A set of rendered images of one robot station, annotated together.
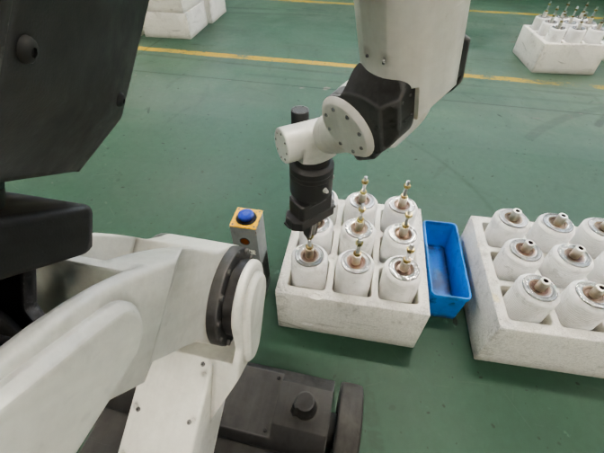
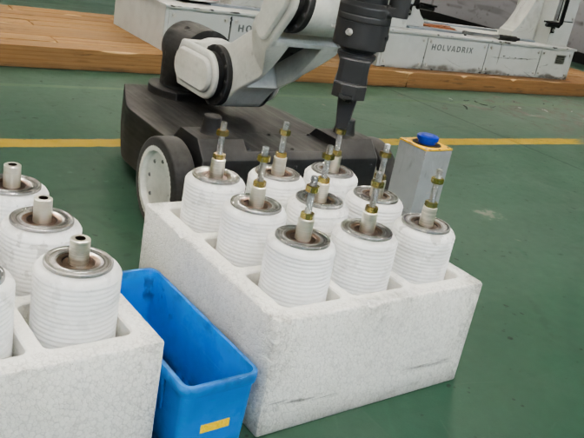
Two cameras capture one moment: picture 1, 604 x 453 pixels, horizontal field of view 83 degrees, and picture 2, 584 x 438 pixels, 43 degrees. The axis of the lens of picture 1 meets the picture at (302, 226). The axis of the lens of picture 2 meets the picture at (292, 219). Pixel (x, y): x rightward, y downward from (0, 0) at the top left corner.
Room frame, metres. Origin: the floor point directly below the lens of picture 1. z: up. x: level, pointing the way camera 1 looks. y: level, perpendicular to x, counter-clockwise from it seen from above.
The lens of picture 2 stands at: (1.34, -1.01, 0.63)
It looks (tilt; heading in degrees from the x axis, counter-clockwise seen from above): 21 degrees down; 131
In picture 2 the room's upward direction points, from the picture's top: 11 degrees clockwise
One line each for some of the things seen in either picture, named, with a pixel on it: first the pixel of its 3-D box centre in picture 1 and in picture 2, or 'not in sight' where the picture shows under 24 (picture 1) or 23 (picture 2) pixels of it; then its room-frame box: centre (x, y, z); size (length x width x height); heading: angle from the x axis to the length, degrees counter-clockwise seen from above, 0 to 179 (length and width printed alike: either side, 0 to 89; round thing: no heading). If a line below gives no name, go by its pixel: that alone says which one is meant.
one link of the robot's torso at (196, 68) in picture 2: not in sight; (228, 71); (-0.02, 0.23, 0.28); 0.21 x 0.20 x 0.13; 168
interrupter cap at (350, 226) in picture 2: (361, 200); (366, 230); (0.77, -0.18, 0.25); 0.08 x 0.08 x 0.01
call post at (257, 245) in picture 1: (253, 257); (406, 222); (0.63, 0.14, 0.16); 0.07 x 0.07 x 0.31; 80
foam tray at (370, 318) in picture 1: (352, 264); (300, 291); (0.65, -0.16, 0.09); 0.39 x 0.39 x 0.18; 80
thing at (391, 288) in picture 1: (396, 288); (208, 228); (0.52, -0.25, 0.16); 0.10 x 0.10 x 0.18
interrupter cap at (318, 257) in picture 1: (309, 255); (332, 170); (0.56, -0.02, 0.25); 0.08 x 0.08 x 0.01
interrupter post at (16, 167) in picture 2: (542, 284); (11, 175); (0.46, -0.56, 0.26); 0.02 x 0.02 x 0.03
